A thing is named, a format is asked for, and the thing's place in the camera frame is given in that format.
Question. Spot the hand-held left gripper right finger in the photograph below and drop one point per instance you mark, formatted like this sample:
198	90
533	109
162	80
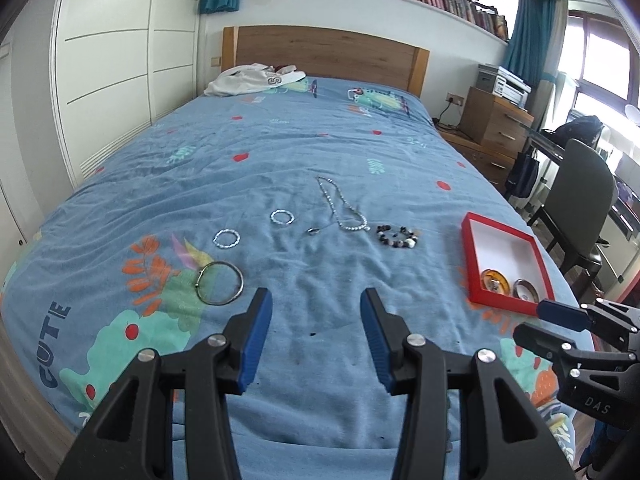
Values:
375	340

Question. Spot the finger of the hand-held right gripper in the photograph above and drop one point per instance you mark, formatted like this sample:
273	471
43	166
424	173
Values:
560	312
537	338

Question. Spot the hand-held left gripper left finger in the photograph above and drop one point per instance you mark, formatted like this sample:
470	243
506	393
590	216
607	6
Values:
257	340

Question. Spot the large thin silver bangle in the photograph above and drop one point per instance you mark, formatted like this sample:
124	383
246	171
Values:
201	274

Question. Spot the red jewelry box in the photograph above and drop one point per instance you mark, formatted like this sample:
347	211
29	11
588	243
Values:
500	247

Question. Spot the wide silver bangle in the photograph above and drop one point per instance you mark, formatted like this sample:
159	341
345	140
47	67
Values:
525	297

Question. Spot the amber bangle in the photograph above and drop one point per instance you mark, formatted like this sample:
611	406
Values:
484	280

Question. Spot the grey chair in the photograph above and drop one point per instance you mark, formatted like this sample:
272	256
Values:
575	190

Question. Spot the dark blue hanging bag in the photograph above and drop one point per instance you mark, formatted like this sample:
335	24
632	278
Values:
522	175

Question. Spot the wooden nightstand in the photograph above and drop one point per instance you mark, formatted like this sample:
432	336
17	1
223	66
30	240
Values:
480	152

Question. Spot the black backpack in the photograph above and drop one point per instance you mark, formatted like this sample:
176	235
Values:
580	130

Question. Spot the wooden drawer chest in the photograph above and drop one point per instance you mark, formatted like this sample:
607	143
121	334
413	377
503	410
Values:
492	117

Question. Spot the white lamp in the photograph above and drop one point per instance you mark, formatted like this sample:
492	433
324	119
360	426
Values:
634	114

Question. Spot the white printer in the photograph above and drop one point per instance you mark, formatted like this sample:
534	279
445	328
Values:
505	85

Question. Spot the white garment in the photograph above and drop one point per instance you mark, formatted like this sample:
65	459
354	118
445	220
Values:
240	82

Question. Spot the window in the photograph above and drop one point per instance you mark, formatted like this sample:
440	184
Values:
605	55

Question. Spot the wooden headboard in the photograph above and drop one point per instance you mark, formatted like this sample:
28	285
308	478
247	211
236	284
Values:
325	55

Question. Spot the white wardrobe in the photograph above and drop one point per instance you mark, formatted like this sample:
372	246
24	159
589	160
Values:
100	60

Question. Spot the wall socket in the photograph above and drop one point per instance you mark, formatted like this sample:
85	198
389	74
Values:
454	98

